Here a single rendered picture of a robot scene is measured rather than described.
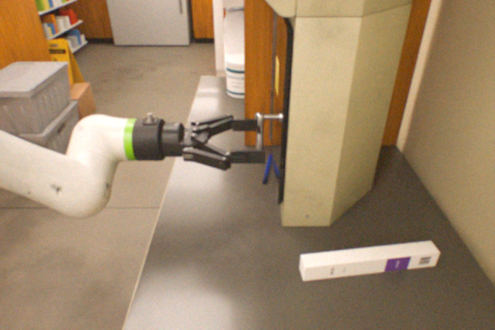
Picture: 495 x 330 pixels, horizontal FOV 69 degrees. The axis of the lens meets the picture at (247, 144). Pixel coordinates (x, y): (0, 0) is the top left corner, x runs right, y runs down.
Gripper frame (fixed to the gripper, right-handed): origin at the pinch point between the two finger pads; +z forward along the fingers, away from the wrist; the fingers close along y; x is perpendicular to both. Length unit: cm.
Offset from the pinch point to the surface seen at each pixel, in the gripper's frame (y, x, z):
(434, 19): 34, -18, 49
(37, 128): 150, 78, -146
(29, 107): 149, 62, -146
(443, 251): -13.0, 20.4, 39.9
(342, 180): -3.4, 8.6, 18.5
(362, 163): 2.8, 8.0, 24.7
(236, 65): 69, 7, -6
